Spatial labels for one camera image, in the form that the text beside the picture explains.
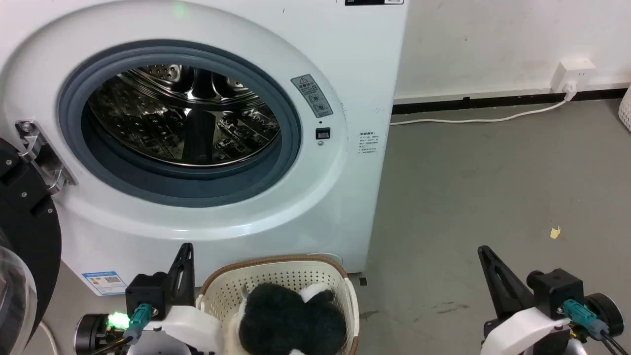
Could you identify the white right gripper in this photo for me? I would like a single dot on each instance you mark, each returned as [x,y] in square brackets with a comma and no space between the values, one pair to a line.
[527,330]

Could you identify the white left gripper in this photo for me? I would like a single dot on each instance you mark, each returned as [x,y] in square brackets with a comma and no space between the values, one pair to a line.
[192,325]

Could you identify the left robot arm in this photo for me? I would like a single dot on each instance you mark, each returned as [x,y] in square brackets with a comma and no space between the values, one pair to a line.
[93,333]

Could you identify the white front-load washing machine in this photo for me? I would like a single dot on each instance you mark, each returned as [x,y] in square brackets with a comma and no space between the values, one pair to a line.
[345,74]

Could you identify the yellow paper scrap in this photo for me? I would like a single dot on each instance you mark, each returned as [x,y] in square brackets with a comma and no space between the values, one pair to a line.
[555,232]

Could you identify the blue energy label sticker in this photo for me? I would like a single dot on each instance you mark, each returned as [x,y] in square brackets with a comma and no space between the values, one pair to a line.
[104,282]

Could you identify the white perforated laundry basket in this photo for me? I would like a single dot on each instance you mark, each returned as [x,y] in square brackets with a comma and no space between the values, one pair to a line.
[276,273]

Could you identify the black and white plush toy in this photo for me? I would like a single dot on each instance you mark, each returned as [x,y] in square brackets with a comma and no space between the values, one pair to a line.
[291,320]

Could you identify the steel washer drum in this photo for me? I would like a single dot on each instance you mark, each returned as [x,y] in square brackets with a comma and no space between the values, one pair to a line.
[187,118]

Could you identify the black round washer door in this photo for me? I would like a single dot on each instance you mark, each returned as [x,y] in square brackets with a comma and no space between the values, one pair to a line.
[24,236]

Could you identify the black baseboard strip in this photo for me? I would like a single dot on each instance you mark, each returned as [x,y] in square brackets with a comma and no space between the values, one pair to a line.
[493,101]

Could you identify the metal door hinge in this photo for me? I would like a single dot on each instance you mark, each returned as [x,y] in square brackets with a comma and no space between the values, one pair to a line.
[42,155]

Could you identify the grey rubber door gasket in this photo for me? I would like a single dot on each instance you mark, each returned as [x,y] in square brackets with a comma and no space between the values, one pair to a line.
[291,123]

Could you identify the small printed text sticker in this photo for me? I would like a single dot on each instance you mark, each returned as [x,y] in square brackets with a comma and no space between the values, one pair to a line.
[368,143]

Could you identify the white mesh bin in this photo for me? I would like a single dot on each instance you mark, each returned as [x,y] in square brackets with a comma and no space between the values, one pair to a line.
[625,108]

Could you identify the grey warning sticker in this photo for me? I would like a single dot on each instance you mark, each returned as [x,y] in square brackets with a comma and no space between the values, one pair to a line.
[311,95]

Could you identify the black control panel strip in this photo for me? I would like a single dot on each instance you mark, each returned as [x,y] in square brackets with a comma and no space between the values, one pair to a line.
[374,2]

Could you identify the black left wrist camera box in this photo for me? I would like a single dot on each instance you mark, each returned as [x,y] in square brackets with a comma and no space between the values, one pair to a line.
[147,295]

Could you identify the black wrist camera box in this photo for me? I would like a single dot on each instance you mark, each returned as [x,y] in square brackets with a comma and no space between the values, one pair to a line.
[557,291]
[147,295]

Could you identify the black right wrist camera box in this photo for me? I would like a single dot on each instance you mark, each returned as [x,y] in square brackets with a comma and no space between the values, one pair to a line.
[557,291]

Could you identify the white wall socket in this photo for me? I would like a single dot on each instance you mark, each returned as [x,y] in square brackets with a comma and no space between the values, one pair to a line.
[572,74]

